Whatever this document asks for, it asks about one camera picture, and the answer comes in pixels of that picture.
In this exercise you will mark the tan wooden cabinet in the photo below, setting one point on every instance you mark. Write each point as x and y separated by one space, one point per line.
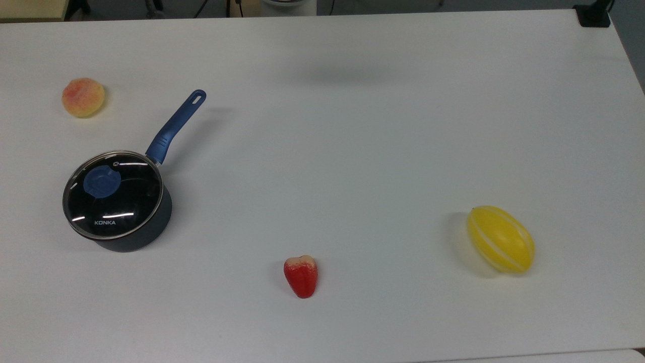
30 7

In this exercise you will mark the orange yellow toy peach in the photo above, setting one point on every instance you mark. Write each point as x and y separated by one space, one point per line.
83 98

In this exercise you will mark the black table clamp mount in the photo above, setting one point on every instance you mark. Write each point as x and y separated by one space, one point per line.
594 15

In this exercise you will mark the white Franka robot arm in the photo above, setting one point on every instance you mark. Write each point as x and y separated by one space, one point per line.
288 6

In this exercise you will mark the yellow striped toy melon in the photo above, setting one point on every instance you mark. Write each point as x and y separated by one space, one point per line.
501 241

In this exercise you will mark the glass lid with blue knob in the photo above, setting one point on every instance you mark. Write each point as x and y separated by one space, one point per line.
126 201

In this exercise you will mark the red toy wax apple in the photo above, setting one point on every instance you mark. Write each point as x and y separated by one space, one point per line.
301 280

